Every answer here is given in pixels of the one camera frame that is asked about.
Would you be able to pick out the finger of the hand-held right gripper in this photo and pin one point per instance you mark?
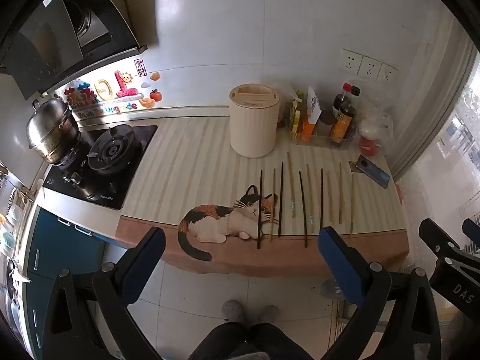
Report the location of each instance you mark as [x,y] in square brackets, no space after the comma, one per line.
[471,227]
[437,238]

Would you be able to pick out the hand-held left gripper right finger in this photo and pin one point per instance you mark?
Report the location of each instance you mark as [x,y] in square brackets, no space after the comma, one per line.
[339,266]

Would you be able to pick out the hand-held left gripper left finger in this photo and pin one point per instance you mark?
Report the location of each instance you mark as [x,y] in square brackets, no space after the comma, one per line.
[144,266]

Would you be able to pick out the black chopstick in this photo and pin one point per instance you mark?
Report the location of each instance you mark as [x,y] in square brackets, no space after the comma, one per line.
[321,198]
[260,210]
[303,210]
[281,198]

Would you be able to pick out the wooden chopstick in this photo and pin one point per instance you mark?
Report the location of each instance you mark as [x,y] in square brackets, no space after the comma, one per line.
[272,204]

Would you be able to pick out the cream chopstick holder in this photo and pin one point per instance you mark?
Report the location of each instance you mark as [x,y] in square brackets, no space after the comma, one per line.
[253,127]

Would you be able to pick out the grey slipper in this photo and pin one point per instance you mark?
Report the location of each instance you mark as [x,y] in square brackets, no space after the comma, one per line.
[233,310]
[268,313]

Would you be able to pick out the blue kitchen cabinet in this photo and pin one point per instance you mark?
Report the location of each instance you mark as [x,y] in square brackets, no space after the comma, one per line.
[56,251]

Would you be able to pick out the dark blue smartphone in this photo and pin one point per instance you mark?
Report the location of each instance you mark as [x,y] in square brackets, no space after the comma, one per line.
[375,172]

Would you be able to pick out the small brown card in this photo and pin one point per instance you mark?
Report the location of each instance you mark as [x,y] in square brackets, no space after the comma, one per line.
[354,167]

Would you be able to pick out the red packet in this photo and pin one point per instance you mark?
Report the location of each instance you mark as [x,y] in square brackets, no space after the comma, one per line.
[369,146]

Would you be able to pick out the striped cat print table mat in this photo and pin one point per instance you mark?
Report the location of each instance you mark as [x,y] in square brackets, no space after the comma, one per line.
[210,165]

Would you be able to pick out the person's legs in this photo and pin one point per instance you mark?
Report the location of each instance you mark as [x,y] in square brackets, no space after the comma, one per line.
[240,341]

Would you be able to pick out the black gas stove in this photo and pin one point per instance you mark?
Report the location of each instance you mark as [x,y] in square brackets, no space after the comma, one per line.
[108,150]

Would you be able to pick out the clear organizer tray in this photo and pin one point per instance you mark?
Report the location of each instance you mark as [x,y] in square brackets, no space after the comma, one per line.
[318,140]

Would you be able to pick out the white plastic bag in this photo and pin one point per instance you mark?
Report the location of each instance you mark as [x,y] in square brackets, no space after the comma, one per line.
[375,123]

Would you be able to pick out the black cap sauce bottle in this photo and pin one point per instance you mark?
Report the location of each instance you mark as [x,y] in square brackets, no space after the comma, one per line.
[344,123]

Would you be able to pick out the small spice jar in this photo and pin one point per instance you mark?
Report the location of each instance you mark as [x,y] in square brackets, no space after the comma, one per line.
[325,123]

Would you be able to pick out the yellow seasoning box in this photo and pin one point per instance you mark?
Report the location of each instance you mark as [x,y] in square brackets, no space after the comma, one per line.
[296,122]

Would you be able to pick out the orange and white seasoning packet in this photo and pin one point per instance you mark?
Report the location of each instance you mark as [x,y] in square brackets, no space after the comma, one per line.
[311,112]

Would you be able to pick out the red cap dark bottle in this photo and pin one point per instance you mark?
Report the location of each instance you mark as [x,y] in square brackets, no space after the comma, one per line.
[340,101]

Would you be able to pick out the steel steamer pot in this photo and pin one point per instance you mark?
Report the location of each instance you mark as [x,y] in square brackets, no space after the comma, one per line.
[50,127]

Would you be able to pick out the green bottle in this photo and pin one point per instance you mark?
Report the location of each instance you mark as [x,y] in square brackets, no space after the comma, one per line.
[299,99]

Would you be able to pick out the small clear plastic bag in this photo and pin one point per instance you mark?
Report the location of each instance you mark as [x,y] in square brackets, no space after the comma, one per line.
[288,97]

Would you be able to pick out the black range hood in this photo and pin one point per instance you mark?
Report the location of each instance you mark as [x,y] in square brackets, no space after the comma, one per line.
[56,33]

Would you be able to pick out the white wall socket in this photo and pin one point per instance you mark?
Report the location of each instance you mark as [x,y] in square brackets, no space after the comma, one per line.
[369,67]
[387,73]
[350,60]

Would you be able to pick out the colourful wall stickers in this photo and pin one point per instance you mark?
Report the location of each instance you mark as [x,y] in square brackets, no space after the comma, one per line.
[112,90]

